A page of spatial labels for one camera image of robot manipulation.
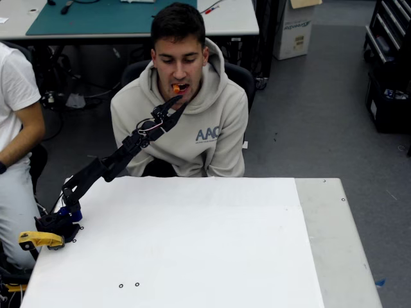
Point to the black storage bin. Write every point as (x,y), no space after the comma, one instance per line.
(385,115)

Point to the man in beige hoodie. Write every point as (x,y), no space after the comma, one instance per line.
(205,106)

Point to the red pen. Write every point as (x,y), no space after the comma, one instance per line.
(208,11)

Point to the white workshop desk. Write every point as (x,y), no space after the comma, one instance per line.
(231,22)

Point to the black hand tool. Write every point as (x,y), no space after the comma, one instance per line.
(65,9)

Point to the bare person forearm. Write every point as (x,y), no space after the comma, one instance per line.
(22,144)

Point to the white cardboard box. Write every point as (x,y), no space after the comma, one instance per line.
(292,38)

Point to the white paper bag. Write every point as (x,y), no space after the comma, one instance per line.
(75,101)

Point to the teal cutting mat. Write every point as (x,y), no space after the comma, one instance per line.
(106,19)

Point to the person in white clothes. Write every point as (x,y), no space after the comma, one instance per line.
(16,83)

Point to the blue tape scrap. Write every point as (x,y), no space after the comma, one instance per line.
(379,282)

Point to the orange carrot piece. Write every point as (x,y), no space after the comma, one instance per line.
(176,88)

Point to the black wristband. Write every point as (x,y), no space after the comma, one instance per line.
(2,167)

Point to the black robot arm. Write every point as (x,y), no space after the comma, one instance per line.
(90,173)

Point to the black wheeled rack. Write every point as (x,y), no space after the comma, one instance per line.
(266,38)

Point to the white table cover sheet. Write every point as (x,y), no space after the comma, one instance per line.
(208,240)

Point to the yellow bar clamp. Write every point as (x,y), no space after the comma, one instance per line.
(41,238)

